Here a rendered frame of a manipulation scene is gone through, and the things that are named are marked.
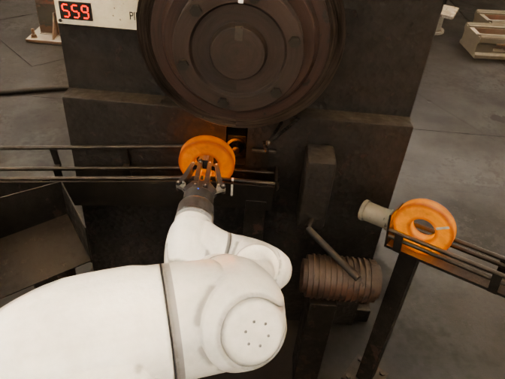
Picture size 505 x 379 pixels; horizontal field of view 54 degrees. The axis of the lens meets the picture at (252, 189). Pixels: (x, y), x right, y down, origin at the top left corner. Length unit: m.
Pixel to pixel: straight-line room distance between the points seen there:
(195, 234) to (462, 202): 1.89
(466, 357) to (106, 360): 1.68
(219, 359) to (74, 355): 0.14
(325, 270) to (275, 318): 0.92
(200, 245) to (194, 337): 0.57
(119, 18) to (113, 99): 0.22
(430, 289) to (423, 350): 0.31
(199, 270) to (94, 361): 0.14
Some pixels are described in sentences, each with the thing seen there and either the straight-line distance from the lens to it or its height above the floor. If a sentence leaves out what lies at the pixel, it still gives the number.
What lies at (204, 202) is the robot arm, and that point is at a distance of 1.18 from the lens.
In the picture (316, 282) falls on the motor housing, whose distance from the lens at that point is 1.42.
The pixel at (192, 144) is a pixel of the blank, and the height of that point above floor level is 0.81.
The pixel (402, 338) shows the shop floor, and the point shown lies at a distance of 2.02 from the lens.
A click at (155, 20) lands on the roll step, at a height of 1.14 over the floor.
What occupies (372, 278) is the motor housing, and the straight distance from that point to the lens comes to 1.44.
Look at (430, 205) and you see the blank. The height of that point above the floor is 0.78.
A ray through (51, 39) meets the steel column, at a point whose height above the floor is 0.03.
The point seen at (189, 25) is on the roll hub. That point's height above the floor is 1.16.
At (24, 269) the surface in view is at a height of 0.60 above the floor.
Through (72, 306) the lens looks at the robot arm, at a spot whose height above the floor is 1.14.
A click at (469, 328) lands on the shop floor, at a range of 2.16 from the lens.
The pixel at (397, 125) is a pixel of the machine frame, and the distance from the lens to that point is 1.42.
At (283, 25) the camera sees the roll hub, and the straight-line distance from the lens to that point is 1.08.
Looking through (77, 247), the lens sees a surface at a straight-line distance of 1.36.
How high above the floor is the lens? 1.54
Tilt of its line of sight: 38 degrees down
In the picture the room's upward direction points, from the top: 5 degrees clockwise
